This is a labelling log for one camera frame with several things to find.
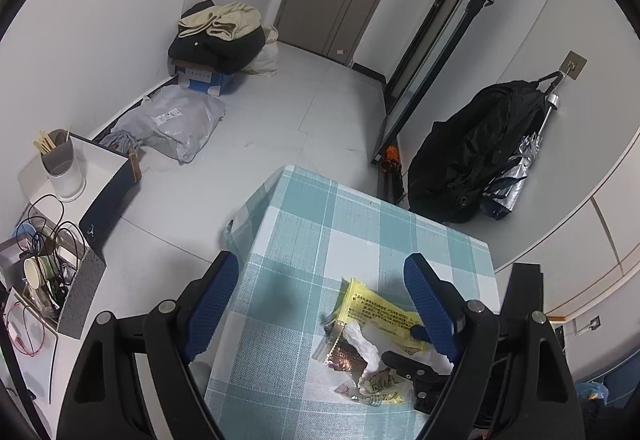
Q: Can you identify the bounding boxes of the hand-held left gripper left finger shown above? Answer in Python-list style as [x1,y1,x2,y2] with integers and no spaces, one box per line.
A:
[56,251,241,440]

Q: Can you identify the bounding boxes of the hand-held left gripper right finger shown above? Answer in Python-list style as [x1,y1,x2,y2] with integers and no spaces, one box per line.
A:
[403,253,587,440]

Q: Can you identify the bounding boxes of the yellow plastic wrapper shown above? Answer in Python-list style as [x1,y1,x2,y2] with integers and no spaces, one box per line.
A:
[334,277,432,356]

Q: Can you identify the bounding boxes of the white plastic bag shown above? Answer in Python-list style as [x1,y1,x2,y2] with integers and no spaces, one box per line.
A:
[345,320,451,391]

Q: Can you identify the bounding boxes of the brown foil snack wrapper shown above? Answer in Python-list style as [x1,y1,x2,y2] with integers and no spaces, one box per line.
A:
[312,320,373,373]

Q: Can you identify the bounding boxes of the white wood-trimmed cabinet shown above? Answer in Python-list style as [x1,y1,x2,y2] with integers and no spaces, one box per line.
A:
[492,120,640,321]

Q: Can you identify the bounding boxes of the silver folding umbrella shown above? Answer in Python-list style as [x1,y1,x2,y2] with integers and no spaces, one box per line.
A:
[480,93,562,221]

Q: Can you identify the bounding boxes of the teal checked tablecloth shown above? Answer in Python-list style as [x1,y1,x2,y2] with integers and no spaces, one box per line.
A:
[202,164,496,440]

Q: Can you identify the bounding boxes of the blue plastic bag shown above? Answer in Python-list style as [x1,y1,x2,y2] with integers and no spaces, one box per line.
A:
[575,381,608,403]

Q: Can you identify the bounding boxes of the grey speckled box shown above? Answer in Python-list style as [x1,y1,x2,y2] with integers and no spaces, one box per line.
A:
[56,245,107,340]

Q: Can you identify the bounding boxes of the black hanging bag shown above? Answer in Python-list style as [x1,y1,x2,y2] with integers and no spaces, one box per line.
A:
[407,79,551,225]

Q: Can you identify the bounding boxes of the white and navy box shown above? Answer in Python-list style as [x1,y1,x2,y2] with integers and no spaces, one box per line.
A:
[67,133,143,251]

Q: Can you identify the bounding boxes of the paper cup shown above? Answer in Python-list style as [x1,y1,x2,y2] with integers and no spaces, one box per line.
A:
[23,256,53,288]

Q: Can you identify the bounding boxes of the grey striped cloth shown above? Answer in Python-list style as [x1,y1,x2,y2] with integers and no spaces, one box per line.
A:
[100,130,143,156]

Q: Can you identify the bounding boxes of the grey mailing bag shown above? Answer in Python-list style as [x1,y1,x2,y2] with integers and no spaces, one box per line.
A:
[112,85,227,165]

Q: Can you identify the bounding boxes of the grey open box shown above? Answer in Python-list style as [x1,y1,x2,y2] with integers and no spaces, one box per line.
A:
[0,235,41,281]

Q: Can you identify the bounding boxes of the grey chopstick holder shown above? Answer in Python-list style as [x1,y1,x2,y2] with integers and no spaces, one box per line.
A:
[40,129,76,176]

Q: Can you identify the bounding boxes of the blue storage box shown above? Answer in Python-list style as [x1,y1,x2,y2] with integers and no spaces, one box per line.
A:
[172,60,238,96]

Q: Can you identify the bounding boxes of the bundle of wooden chopsticks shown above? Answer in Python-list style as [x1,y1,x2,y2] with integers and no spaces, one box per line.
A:
[33,123,73,153]

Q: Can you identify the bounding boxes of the pile of clothes on box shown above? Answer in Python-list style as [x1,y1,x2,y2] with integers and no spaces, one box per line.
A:
[167,0,267,74]

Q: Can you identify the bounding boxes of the white tote bag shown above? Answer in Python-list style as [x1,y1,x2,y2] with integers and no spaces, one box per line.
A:
[242,24,280,77]

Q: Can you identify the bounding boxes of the black framed glass door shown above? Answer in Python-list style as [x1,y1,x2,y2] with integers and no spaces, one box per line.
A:
[370,0,526,166]

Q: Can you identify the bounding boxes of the beige garment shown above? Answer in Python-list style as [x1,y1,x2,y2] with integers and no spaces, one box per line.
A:
[178,3,262,41]

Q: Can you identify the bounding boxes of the black cables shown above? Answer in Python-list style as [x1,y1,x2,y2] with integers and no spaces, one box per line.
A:
[25,195,91,281]

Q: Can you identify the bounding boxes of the red cable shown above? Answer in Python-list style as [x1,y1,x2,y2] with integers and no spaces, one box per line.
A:
[5,303,43,358]

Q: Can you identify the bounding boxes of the metal wall hook plate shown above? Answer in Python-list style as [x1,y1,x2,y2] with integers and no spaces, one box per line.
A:
[562,51,587,80]

